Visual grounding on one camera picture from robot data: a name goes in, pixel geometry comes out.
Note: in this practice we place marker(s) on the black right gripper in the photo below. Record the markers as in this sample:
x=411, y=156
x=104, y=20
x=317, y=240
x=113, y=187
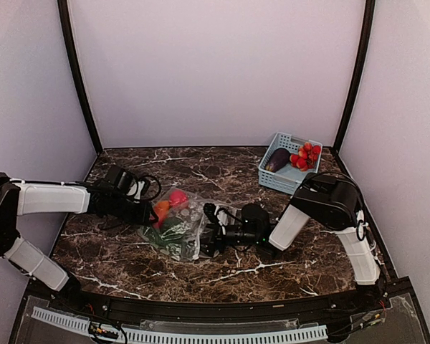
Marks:
x=216, y=236

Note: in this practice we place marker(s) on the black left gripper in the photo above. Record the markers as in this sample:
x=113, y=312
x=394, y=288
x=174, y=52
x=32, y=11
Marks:
x=143, y=217

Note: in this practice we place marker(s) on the clear zip top bag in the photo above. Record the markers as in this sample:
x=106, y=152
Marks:
x=194, y=215

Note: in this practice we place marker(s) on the purple fake eggplant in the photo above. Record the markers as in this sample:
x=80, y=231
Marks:
x=279, y=159

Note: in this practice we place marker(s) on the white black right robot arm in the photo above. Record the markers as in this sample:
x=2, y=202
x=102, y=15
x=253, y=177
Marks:
x=331, y=199

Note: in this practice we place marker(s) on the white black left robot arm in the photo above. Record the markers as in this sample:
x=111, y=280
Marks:
x=120, y=194

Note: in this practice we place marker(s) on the green fake vegetable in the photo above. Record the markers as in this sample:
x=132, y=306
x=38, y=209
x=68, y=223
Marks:
x=171, y=236

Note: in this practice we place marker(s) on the pink fake fruit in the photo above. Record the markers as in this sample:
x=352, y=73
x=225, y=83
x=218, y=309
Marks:
x=178, y=199

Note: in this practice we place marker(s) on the light blue perforated basket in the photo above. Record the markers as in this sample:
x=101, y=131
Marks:
x=287, y=178

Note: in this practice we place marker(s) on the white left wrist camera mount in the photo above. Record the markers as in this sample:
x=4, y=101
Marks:
x=135, y=190

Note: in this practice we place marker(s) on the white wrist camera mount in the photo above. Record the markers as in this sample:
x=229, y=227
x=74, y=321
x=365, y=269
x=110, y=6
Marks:
x=222, y=216
x=135, y=190

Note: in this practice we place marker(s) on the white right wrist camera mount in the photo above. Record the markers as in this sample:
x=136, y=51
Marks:
x=222, y=216

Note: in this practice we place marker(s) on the black front mounting rail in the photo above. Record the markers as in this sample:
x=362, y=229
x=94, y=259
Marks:
x=127, y=310

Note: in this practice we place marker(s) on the white slotted cable duct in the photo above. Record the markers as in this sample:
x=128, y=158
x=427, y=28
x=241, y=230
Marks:
x=281, y=331

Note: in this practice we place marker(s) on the black corner frame post left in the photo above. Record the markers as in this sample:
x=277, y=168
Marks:
x=71, y=51

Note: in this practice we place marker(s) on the black corner frame post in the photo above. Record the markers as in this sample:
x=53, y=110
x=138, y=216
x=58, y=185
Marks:
x=365, y=35
x=71, y=51

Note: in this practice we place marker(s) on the black corner frame post right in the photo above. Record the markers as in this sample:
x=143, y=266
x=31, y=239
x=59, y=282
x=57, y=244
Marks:
x=365, y=35

